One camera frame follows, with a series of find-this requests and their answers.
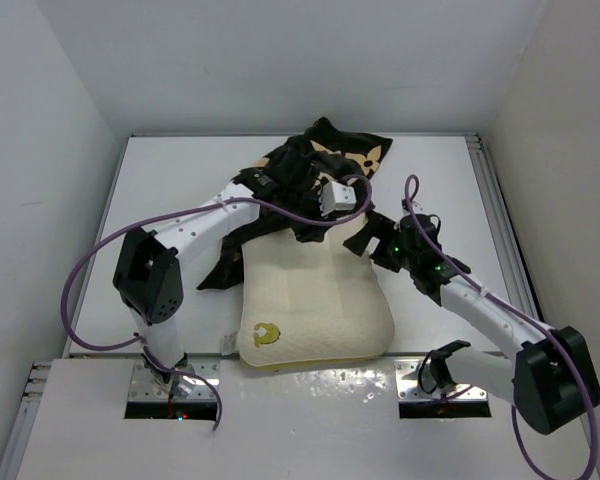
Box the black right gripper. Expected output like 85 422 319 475
344 213 417 273

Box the black pillowcase with beige flowers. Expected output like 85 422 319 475
197 117 393 291

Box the cream pillow with yellow edge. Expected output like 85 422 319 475
222 217 395 369

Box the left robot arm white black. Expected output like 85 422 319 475
113 151 355 373

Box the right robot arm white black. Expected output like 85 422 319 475
344 212 600 435

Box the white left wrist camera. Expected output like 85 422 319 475
319 181 357 218

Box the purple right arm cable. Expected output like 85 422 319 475
403 174 599 480

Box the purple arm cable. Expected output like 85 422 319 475
403 174 599 480
62 174 374 431

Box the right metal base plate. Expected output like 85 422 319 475
394 355 491 404

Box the metal base plate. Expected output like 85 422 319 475
127 357 220 404
394 355 491 404

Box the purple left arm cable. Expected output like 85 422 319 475
62 174 374 431

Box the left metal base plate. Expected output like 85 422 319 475
127 357 220 404

